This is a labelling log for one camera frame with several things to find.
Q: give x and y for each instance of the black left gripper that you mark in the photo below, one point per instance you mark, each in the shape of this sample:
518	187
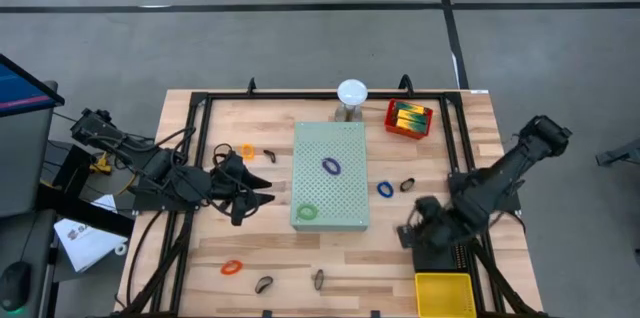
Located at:
237	183

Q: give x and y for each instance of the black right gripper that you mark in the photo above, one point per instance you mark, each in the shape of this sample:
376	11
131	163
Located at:
432	225

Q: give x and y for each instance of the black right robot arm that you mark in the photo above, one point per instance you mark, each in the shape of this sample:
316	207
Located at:
505	168

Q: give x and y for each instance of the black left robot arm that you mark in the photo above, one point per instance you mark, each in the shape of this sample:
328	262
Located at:
155	168

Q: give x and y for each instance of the black plastic basket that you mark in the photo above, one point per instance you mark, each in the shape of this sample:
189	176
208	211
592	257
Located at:
445	263

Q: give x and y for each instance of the yellow plastic basket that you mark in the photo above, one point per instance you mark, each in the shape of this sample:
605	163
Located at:
445	295

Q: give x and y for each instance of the green perforated metal shelf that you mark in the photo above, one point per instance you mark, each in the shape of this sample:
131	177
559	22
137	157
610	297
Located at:
345	193

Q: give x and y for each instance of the red plastic basket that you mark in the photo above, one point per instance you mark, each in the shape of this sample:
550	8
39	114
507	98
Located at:
389	123

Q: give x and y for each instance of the white lamp with brass stem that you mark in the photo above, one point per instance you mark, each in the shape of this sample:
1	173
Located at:
352	92

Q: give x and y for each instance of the small white paper sheet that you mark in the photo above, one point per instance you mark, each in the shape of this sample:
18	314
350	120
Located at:
105	203

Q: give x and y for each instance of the large white paper sheet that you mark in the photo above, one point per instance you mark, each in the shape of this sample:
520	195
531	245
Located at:
85	245

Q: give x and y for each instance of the grey stand leg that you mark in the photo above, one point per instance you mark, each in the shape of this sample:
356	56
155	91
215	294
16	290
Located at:
620	155

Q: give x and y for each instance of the black side table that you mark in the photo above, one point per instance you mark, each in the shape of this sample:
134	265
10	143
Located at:
30	238

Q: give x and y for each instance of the monitor with blue screen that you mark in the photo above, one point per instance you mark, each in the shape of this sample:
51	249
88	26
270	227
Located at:
20	93

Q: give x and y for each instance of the black computer mouse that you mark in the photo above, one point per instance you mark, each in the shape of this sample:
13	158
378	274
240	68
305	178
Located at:
15	285

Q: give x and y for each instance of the black frame clamp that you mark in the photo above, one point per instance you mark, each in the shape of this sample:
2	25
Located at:
267	314
375	314

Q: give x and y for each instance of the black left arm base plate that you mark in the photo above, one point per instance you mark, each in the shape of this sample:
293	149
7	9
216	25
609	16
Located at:
160	204

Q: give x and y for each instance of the black frame foot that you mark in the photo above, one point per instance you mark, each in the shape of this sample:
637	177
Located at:
406	84
251	86

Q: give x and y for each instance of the black aluminium table frame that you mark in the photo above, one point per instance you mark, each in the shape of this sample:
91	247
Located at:
325	95

